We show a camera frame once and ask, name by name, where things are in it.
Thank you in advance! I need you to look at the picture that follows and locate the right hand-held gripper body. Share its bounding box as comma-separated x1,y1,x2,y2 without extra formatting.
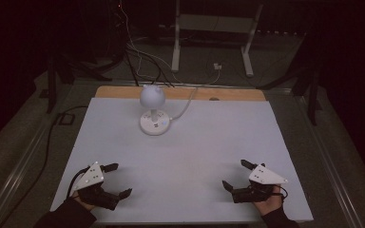
231,163,289,204

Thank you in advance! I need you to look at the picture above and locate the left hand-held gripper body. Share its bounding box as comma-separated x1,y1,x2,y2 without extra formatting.
71,161,122,212

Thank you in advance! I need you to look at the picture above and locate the person's left hand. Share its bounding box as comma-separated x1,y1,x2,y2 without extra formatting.
71,190,97,213

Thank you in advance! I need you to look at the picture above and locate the person's right hand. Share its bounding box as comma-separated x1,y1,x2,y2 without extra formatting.
252,185,283,218

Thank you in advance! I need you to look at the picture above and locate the white table mat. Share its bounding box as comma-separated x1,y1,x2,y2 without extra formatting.
49,97,315,224

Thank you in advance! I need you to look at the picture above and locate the white round-headed table lamp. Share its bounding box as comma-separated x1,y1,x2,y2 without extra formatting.
138,84,172,137

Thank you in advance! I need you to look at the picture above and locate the black tripod stand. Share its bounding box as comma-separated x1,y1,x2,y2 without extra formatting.
45,51,125,115
256,65,324,127

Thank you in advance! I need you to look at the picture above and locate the white metal stand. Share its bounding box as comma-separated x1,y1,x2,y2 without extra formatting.
170,0,264,78

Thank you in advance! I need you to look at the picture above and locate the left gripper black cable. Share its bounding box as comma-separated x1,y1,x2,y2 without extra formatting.
66,166,91,200

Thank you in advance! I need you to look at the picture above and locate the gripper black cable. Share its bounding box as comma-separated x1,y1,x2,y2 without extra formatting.
66,166,91,200
278,185,290,201

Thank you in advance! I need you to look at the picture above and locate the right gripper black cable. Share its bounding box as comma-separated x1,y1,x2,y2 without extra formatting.
278,185,290,201

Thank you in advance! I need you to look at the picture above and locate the black floor cable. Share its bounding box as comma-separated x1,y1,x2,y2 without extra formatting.
0,104,89,228

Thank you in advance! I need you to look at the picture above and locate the white lamp cable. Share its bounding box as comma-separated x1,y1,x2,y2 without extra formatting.
168,67,222,122

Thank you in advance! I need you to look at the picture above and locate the black cable bundle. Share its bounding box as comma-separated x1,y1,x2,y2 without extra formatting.
124,42,176,88

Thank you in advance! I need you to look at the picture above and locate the thin white cable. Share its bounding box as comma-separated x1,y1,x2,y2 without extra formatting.
117,0,184,84

